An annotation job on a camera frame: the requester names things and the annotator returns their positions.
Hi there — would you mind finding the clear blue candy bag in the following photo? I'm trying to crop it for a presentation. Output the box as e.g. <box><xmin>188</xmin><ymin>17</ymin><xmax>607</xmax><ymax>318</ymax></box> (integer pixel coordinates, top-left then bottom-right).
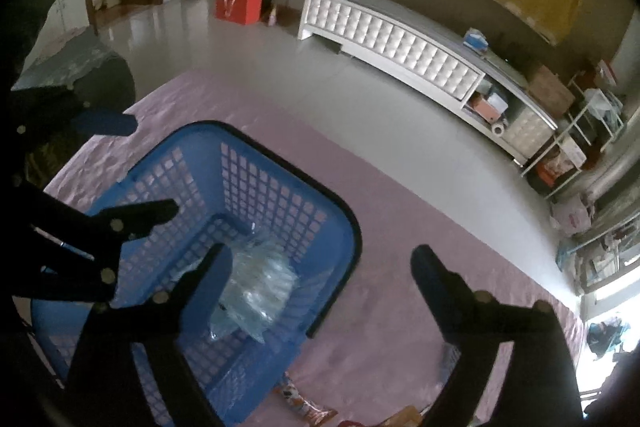
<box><xmin>209</xmin><ymin>229</ymin><xmax>298</xmax><ymax>343</ymax></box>

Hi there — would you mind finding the orange long snack bar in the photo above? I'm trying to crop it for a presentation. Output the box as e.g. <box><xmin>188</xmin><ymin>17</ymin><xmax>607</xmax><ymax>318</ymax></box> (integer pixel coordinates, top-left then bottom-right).
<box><xmin>274</xmin><ymin>373</ymin><xmax>337</xmax><ymax>426</ymax></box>

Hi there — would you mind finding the red orange snack packet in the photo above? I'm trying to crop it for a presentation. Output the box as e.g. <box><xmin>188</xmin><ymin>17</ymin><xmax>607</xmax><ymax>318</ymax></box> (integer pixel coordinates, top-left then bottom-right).
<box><xmin>338</xmin><ymin>405</ymin><xmax>423</xmax><ymax>427</ymax></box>

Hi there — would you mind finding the dark covered sofa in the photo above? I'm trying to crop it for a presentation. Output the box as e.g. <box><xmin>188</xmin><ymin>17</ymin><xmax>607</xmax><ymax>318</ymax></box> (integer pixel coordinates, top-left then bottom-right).
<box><xmin>13</xmin><ymin>29</ymin><xmax>137</xmax><ymax>112</ymax></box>

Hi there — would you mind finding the pink quilted tablecloth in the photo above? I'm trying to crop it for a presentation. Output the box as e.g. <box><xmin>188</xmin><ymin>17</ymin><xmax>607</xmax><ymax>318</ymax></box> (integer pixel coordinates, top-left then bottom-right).
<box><xmin>41</xmin><ymin>68</ymin><xmax>586</xmax><ymax>427</ymax></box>

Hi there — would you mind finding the blue plastic basket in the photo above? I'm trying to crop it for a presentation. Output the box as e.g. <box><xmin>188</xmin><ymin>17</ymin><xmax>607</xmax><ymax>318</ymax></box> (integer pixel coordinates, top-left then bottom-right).
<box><xmin>20</xmin><ymin>121</ymin><xmax>361</xmax><ymax>426</ymax></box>

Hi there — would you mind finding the white pink shopping bag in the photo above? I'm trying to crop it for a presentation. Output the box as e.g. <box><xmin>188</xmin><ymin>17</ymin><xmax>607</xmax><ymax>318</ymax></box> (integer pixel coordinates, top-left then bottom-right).
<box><xmin>551</xmin><ymin>194</ymin><xmax>592</xmax><ymax>236</ymax></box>

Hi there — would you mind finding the silver standing air conditioner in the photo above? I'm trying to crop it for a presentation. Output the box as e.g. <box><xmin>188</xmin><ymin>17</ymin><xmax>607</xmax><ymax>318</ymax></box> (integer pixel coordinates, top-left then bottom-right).
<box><xmin>584</xmin><ymin>126</ymin><xmax>639</xmax><ymax>202</ymax></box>

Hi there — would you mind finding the white roll in cabinet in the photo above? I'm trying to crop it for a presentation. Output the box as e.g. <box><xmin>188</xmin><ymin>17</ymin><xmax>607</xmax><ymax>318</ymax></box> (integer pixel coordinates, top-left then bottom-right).
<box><xmin>491</xmin><ymin>121</ymin><xmax>506</xmax><ymax>136</ymax></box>

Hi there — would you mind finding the white metal shelf rack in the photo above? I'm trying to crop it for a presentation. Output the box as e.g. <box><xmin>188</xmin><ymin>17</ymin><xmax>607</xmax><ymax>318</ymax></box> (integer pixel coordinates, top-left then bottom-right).
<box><xmin>522</xmin><ymin>72</ymin><xmax>626</xmax><ymax>200</ymax></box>

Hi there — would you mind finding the brown cardboard box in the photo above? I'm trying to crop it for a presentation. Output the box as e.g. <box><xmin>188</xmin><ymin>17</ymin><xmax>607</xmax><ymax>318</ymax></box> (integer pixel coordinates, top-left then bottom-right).
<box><xmin>527</xmin><ymin>65</ymin><xmax>575</xmax><ymax>119</ymax></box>

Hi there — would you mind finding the white tufted tv cabinet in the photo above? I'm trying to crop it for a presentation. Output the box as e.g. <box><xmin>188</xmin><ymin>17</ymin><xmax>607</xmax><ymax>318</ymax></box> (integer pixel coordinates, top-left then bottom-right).
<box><xmin>297</xmin><ymin>0</ymin><xmax>558</xmax><ymax>166</ymax></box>

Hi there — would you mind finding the blue tissue box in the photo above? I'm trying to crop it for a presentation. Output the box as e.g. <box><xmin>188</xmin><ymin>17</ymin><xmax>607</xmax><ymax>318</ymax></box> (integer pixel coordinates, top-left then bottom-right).
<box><xmin>463</xmin><ymin>28</ymin><xmax>489</xmax><ymax>54</ymax></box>

